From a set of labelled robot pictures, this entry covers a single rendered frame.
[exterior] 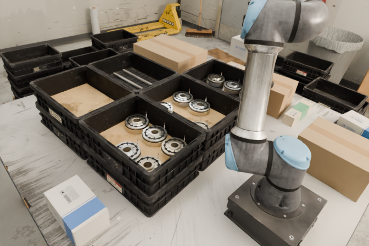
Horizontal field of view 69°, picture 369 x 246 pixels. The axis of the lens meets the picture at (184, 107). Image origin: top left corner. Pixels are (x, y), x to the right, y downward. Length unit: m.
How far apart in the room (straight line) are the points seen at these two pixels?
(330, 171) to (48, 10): 3.86
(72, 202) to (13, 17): 3.40
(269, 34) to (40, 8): 3.71
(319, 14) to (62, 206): 0.96
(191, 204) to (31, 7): 3.59
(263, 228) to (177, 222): 0.29
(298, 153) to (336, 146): 0.42
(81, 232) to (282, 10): 0.88
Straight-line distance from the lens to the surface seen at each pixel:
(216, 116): 1.30
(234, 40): 1.39
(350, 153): 1.29
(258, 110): 0.84
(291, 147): 0.90
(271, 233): 0.97
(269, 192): 0.98
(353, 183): 1.29
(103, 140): 0.98
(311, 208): 1.06
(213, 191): 1.13
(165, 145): 1.06
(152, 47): 1.81
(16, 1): 4.15
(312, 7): 0.85
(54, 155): 1.32
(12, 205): 2.15
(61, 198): 1.03
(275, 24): 0.81
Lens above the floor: 1.57
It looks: 34 degrees down
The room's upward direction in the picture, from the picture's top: 5 degrees clockwise
